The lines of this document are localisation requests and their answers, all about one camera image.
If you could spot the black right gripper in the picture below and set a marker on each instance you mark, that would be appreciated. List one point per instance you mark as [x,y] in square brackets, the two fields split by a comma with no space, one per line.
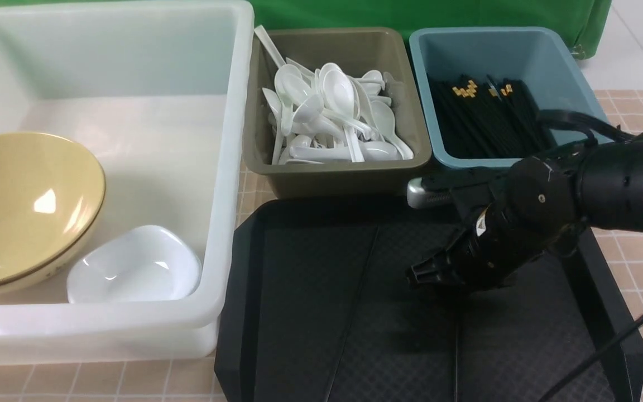
[500,231]

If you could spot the yellow noodle bowl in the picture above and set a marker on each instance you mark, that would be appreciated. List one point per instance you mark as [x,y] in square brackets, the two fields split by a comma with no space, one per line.
[51,189]
[56,265]

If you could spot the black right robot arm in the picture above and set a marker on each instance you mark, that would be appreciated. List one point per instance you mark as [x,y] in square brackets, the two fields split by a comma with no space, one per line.
[605,181]

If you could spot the yellow noodle bowl in tub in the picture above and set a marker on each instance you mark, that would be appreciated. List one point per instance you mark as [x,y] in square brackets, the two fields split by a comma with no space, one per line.
[56,265]

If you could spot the bundle of black chopsticks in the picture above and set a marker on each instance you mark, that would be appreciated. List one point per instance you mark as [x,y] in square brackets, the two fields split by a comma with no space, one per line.
[495,119]

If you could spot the blue chopstick bin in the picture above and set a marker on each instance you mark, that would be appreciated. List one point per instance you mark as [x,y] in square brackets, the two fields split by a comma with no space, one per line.
[491,55]

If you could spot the green cloth backdrop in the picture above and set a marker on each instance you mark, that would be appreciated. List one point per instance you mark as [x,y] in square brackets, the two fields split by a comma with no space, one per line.
[580,24]

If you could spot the pile of white soup spoons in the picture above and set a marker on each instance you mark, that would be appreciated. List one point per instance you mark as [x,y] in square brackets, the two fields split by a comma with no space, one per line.
[325,115]

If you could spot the black serving tray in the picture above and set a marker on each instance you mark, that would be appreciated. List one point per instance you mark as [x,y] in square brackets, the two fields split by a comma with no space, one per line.
[318,308]

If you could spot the olive green spoon bin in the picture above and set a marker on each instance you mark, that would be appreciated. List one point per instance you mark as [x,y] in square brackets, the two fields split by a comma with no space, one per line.
[356,51]

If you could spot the white square dish in tub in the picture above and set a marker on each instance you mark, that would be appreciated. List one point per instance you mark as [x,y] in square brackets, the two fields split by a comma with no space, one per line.
[147,263]

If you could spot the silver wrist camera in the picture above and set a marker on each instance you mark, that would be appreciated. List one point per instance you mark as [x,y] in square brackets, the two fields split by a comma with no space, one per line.
[431,192]

